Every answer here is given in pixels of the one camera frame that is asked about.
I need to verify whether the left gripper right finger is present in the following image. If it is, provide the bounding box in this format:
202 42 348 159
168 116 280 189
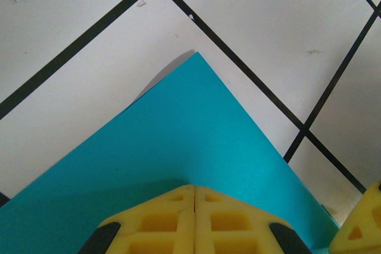
194 185 312 254

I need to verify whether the blue paper sheet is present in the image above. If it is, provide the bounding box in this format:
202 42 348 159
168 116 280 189
0 51 341 254

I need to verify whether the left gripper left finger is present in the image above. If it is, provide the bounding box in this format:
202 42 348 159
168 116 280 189
77 184 196 254

